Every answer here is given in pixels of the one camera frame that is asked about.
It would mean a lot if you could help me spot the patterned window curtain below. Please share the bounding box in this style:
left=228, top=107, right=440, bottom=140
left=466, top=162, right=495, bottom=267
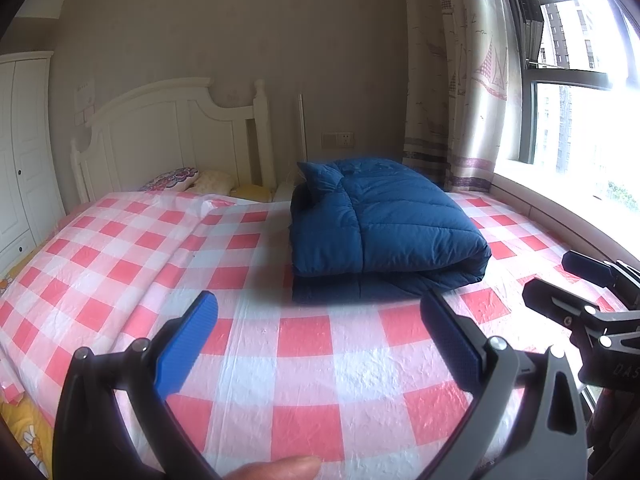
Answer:
left=402, top=0, right=522, bottom=192

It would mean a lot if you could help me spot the blue quilted puffer jacket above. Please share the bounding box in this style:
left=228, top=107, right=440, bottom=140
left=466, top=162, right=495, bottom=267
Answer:
left=290, top=158, right=491, bottom=306

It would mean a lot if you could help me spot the dark framed window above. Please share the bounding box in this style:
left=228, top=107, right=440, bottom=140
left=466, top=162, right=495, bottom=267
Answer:
left=494, top=0, right=640, bottom=201

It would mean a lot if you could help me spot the cream yellow pillow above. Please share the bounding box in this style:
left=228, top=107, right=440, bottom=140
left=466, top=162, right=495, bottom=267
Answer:
left=188, top=170, right=236, bottom=195

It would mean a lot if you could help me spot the white wardrobe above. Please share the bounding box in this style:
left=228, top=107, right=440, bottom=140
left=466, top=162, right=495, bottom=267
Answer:
left=0, top=51, right=65, bottom=273

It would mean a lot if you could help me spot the pink white checkered sheet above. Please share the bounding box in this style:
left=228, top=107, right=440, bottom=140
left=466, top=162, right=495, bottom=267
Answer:
left=0, top=190, right=632, bottom=480

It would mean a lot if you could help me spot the bare thumb at bottom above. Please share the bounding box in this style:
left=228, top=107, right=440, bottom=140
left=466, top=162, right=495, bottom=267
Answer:
left=224, top=456, right=322, bottom=480

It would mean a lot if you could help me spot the white wooden headboard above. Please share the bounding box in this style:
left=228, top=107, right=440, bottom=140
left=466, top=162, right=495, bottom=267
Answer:
left=70, top=77, right=278, bottom=203

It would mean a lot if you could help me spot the yellow floral bedsheet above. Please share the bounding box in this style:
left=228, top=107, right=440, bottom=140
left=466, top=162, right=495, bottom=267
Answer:
left=1, top=242, right=53, bottom=479

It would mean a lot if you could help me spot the wall power socket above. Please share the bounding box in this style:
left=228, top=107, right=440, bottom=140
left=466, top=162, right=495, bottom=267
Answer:
left=321, top=132, right=355, bottom=150

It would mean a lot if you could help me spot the colourful patterned pillow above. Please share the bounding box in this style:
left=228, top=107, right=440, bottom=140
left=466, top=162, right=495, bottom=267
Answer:
left=140, top=167, right=198, bottom=192

